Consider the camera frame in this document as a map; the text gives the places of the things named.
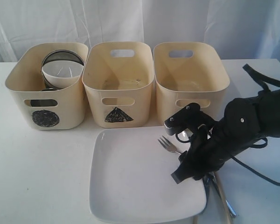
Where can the small white bowl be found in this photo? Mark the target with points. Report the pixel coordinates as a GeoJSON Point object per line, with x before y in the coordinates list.
{"type": "Point", "coordinates": [62, 73]}

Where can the cream bin with circle mark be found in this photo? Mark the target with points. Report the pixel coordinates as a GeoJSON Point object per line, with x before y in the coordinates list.
{"type": "Point", "coordinates": [25, 83]}

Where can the steel mug with wire handle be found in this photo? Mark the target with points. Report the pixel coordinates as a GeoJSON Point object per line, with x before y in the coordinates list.
{"type": "Point", "coordinates": [43, 103]}

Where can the stainless steel bowl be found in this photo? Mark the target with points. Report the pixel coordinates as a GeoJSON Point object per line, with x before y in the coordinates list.
{"type": "Point", "coordinates": [60, 55]}

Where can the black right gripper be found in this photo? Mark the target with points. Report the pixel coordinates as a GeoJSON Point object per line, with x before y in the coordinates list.
{"type": "Point", "coordinates": [205, 154]}

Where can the cream bin with square mark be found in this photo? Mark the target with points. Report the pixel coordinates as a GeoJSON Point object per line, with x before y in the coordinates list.
{"type": "Point", "coordinates": [188, 72]}

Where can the wooden chopstick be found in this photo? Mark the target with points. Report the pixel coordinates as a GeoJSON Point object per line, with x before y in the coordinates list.
{"type": "Point", "coordinates": [229, 211]}
{"type": "Point", "coordinates": [195, 220]}

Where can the cream bin with triangle mark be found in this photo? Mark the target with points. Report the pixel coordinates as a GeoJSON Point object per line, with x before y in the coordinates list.
{"type": "Point", "coordinates": [118, 79]}

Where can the white curtain backdrop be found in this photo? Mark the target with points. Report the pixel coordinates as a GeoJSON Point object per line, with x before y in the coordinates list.
{"type": "Point", "coordinates": [237, 29]}

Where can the white square plate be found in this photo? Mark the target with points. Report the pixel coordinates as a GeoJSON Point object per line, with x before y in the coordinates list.
{"type": "Point", "coordinates": [131, 183]}

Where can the black covered right robot arm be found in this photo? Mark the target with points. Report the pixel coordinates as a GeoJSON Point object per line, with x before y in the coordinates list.
{"type": "Point", "coordinates": [245, 121]}

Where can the steel spoon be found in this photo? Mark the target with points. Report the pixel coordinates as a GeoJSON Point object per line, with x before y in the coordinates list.
{"type": "Point", "coordinates": [215, 186]}

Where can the steel knife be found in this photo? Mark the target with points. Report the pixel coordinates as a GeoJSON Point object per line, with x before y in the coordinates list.
{"type": "Point", "coordinates": [206, 182]}

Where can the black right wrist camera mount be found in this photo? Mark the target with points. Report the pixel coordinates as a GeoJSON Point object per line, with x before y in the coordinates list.
{"type": "Point", "coordinates": [190, 117]}

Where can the small steel fork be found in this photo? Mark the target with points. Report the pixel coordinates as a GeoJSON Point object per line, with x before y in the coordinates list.
{"type": "Point", "coordinates": [169, 146]}

